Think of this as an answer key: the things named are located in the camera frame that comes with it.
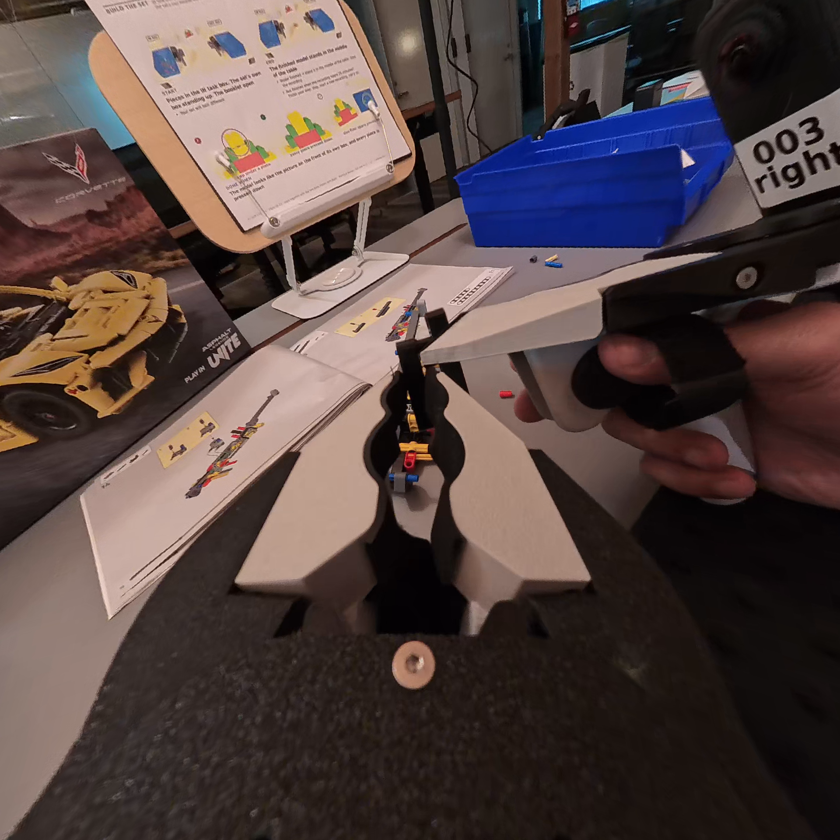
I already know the lego set box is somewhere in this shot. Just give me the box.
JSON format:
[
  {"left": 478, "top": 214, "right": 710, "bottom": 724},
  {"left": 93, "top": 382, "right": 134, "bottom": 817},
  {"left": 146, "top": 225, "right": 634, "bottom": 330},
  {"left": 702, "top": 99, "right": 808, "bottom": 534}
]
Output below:
[{"left": 0, "top": 128, "right": 253, "bottom": 549}]

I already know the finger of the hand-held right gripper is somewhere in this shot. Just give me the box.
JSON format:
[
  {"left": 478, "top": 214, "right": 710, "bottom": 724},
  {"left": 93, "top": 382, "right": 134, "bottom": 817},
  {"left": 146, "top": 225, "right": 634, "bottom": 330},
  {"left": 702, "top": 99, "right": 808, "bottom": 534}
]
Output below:
[{"left": 419, "top": 252, "right": 721, "bottom": 367}]

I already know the wooden pillar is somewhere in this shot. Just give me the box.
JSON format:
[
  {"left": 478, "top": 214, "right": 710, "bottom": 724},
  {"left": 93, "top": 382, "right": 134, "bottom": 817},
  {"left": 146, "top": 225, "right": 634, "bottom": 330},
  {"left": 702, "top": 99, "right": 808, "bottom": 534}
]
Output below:
[{"left": 542, "top": 0, "right": 573, "bottom": 129}]

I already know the open lego instruction booklet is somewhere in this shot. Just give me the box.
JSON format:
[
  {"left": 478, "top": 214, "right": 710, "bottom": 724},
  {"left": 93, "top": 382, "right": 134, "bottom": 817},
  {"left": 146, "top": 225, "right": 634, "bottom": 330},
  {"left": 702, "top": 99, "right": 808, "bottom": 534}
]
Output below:
[{"left": 80, "top": 262, "right": 516, "bottom": 619}]

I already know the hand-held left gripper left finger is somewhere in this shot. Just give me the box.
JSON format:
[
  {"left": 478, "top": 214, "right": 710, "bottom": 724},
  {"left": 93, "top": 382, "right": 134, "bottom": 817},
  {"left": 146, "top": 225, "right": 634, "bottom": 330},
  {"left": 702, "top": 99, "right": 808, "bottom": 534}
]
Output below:
[{"left": 235, "top": 373, "right": 404, "bottom": 636}]

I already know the multicoloured lego chassis assembly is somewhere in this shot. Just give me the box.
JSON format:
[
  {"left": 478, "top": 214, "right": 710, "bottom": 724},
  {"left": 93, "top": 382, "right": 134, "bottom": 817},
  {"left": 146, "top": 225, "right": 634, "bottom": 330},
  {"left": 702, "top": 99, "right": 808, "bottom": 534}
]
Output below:
[{"left": 387, "top": 387, "right": 437, "bottom": 497}]

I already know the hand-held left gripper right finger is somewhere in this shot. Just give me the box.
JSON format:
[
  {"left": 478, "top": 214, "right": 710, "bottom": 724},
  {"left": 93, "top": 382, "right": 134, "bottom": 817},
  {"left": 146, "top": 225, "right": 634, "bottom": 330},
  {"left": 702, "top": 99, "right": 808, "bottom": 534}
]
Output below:
[{"left": 428, "top": 371, "right": 593, "bottom": 636}]

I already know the blue plastic bin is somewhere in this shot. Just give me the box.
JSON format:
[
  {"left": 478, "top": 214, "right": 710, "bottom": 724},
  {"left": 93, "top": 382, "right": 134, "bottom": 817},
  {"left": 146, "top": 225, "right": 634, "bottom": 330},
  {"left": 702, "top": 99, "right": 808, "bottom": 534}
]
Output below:
[{"left": 454, "top": 96, "right": 736, "bottom": 249}]

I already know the person's right hand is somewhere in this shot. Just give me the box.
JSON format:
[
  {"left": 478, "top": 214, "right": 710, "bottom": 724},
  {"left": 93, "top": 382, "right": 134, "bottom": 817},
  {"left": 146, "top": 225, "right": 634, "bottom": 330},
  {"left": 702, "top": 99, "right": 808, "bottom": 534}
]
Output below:
[{"left": 514, "top": 301, "right": 840, "bottom": 511}]

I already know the instruction sheet on stand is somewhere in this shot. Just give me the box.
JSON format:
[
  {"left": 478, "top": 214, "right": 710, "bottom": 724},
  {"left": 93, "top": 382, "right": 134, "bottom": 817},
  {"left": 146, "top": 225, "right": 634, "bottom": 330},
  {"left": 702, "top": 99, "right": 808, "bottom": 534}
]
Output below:
[{"left": 87, "top": 0, "right": 417, "bottom": 321}]

